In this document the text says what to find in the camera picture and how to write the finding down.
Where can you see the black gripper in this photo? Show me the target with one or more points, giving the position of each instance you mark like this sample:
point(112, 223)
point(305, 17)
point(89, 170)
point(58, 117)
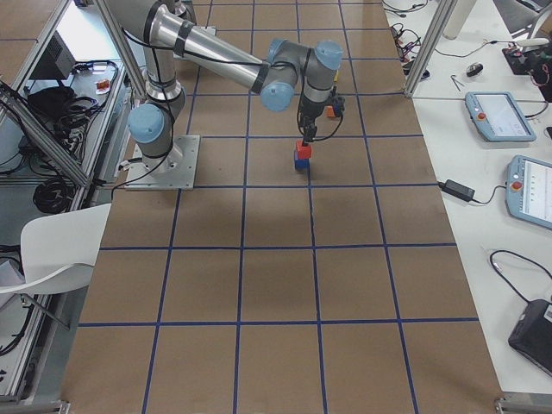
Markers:
point(310, 110)

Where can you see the red wooden block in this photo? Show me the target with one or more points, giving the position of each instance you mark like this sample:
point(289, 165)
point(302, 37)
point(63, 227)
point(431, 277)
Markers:
point(303, 150)

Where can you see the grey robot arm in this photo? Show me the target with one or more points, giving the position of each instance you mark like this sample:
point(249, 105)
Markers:
point(165, 35)

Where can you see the orange wooden block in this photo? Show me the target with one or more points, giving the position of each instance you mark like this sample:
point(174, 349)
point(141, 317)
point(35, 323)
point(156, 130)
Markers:
point(330, 112)

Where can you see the blue wooden block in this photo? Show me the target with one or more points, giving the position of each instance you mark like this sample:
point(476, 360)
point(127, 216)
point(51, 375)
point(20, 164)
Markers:
point(300, 164)

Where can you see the black power brick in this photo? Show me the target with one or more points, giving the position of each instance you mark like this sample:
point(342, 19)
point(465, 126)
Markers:
point(457, 190)

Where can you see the brown paper table cover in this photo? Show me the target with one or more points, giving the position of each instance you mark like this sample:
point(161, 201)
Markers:
point(267, 290)

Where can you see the upper teach pendant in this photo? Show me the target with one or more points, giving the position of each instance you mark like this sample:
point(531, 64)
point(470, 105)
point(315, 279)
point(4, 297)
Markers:
point(497, 117)

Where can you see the teach pendant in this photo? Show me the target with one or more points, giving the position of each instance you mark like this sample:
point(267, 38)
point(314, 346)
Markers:
point(497, 117)
point(528, 190)

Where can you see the lower teach pendant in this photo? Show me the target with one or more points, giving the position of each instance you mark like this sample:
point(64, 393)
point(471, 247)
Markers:
point(528, 190)

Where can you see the white chair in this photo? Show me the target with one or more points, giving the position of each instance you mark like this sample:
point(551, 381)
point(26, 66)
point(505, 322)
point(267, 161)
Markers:
point(59, 252)

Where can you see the black tablet device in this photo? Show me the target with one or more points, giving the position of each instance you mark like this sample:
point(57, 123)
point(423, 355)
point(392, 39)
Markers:
point(531, 336)

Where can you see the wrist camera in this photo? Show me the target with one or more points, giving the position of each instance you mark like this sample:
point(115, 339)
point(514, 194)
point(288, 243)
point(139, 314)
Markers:
point(338, 103)

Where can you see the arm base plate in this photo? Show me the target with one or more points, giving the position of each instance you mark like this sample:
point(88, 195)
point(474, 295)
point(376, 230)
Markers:
point(177, 171)

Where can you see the aluminium frame post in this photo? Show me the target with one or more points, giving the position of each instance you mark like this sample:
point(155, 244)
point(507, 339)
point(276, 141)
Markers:
point(437, 25)

